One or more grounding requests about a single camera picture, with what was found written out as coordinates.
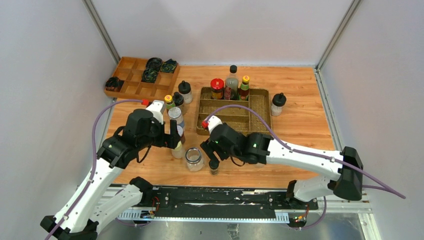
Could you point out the woven divided basket tray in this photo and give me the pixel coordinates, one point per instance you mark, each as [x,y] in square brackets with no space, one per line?
[239,119]

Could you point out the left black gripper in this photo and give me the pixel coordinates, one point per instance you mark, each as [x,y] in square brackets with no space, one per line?
[170,140]

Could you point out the small black cap spice jar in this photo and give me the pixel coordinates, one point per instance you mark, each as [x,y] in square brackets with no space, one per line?
[214,171]

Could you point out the black cap shaker bottle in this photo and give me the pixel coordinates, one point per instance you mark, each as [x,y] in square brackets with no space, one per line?
[184,88]

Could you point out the tall black cap oil bottle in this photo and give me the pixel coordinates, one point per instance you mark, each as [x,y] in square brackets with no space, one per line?
[231,84]

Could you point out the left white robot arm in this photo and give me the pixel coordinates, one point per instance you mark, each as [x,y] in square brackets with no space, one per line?
[82,218]

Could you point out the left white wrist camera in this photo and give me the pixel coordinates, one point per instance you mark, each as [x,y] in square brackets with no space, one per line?
[157,107]

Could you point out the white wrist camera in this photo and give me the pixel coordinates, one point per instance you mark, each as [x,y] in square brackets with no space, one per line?
[157,107]
[212,123]

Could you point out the yellow cap green bottle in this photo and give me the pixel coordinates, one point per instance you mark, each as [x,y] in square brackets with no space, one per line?
[169,102]

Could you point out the small black cap bottle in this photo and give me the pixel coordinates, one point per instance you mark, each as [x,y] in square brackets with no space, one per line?
[179,102]

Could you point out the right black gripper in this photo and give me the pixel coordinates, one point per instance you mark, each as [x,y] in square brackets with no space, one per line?
[208,146]

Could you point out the black cap shaker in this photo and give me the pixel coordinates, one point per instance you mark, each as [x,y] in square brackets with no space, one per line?
[277,103]

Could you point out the open glass jar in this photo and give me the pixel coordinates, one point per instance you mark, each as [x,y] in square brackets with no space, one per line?
[194,159]

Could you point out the silver lid salt jar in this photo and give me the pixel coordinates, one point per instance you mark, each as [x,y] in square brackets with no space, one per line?
[175,113]

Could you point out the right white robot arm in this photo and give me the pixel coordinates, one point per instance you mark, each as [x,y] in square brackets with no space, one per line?
[339,172]

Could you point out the red cap sauce bottle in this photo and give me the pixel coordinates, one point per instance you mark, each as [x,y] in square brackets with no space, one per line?
[217,87]

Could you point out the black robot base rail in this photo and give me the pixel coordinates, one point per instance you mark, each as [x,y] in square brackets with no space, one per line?
[219,205]

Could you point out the yellow cap chili sauce bottle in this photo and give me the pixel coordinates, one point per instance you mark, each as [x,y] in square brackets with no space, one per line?
[244,89]

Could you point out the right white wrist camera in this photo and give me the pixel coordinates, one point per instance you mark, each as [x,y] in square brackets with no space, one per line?
[212,123]

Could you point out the pale green cap shaker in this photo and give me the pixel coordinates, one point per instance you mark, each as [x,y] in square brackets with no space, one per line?
[179,151]

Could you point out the wooden compartment organizer box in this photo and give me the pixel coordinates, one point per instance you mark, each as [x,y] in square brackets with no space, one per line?
[142,79]

